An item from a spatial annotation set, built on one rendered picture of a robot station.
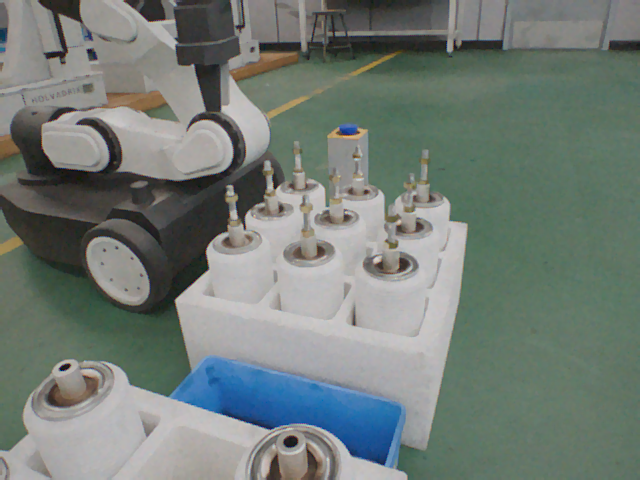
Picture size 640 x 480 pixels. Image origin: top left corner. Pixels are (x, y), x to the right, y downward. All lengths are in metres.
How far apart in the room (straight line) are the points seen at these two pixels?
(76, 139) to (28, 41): 1.75
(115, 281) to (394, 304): 0.65
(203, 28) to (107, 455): 0.46
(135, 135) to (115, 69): 2.25
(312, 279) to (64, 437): 0.33
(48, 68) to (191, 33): 2.44
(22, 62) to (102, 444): 2.56
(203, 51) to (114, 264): 0.58
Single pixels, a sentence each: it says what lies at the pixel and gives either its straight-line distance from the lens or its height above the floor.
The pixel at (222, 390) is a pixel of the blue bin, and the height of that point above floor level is 0.06.
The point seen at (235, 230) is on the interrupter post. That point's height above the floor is 0.28.
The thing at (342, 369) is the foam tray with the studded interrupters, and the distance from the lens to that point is 0.66.
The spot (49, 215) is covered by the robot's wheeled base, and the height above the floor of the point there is 0.17.
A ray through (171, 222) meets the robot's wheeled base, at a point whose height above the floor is 0.18.
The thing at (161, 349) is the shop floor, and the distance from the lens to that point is 0.95.
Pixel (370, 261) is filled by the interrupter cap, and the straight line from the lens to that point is 0.64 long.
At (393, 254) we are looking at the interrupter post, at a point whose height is 0.27.
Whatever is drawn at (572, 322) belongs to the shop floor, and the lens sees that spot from 1.03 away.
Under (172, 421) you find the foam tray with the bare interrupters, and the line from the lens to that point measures 0.56.
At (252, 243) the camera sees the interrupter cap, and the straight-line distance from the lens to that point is 0.70.
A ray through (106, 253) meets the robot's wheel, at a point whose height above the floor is 0.13.
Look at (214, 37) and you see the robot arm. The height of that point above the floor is 0.54.
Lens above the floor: 0.58
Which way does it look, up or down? 28 degrees down
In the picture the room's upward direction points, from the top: 3 degrees counter-clockwise
